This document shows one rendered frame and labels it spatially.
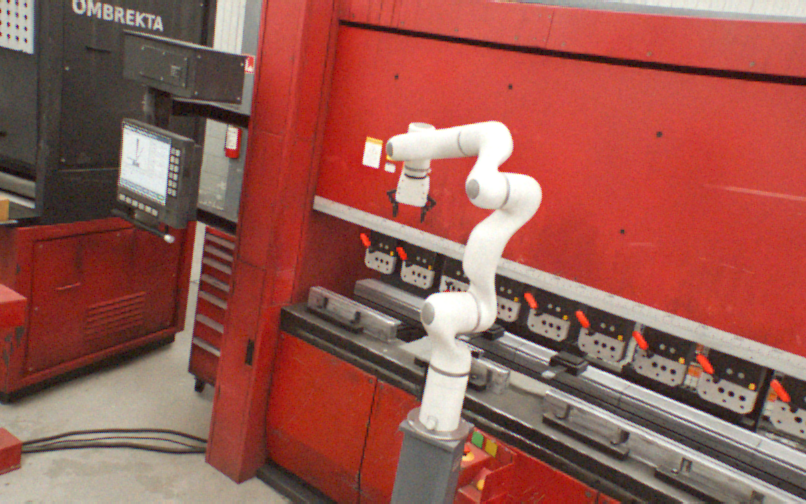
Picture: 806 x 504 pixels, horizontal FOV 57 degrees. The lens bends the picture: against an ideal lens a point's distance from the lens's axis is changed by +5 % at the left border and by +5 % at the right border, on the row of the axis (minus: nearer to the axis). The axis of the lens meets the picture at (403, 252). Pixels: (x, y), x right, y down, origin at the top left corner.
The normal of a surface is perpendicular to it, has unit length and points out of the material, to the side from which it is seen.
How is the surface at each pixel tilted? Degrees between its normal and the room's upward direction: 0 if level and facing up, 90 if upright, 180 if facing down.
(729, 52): 90
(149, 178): 90
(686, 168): 90
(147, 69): 90
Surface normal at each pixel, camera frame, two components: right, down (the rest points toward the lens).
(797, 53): -0.59, 0.09
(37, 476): 0.18, -0.95
